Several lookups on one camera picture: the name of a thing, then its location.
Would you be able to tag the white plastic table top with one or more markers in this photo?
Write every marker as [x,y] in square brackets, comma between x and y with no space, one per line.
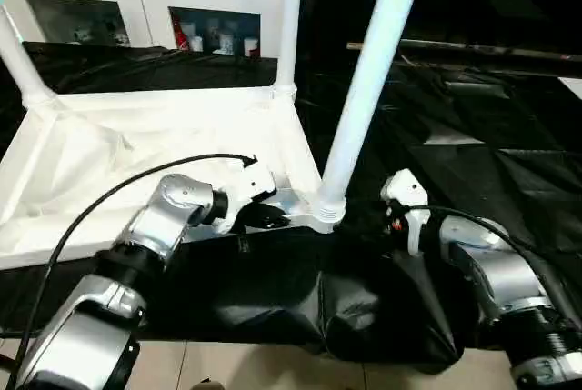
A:
[136,135]

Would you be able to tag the white plastic table leg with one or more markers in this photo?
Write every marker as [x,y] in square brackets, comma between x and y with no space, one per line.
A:
[373,67]
[288,22]
[23,62]

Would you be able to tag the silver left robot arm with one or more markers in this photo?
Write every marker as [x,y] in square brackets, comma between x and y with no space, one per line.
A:
[168,222]

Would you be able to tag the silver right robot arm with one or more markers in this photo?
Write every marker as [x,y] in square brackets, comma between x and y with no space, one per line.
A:
[491,262]

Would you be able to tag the black plastic mat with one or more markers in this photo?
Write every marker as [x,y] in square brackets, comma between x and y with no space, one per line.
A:
[454,158]

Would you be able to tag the grey robot foot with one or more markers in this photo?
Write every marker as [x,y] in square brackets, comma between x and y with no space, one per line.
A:
[207,384]

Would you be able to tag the small white cup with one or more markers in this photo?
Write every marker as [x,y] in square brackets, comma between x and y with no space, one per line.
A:
[196,43]
[251,46]

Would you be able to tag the white jar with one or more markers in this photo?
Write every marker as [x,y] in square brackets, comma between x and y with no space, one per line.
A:
[225,43]

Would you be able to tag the red box in cabinet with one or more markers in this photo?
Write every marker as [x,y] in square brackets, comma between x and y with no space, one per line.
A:
[180,33]

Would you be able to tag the white flat board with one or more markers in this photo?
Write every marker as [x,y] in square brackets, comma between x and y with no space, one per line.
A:
[572,87]

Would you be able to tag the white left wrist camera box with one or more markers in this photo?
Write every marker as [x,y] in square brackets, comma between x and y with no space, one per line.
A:
[247,185]

